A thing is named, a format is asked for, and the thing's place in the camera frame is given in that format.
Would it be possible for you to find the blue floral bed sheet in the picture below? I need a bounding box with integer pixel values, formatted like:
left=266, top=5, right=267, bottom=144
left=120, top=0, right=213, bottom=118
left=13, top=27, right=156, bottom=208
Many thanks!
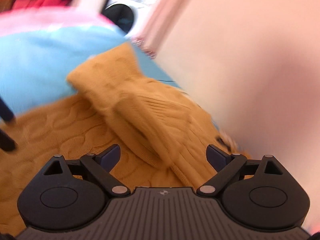
left=1, top=27, right=216, bottom=130

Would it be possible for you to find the white washing machine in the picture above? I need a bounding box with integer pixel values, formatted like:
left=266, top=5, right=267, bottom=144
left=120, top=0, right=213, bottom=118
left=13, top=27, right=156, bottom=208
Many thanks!
left=101, top=0, right=161, bottom=38

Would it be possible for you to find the pink satin curtain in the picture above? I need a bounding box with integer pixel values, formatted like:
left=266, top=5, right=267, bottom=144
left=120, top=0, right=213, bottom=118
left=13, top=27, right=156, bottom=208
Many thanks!
left=132, top=0, right=188, bottom=59

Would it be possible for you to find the mustard cable-knit sweater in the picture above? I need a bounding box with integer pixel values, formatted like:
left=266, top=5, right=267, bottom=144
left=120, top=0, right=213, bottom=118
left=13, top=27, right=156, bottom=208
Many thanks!
left=1, top=43, right=239, bottom=235

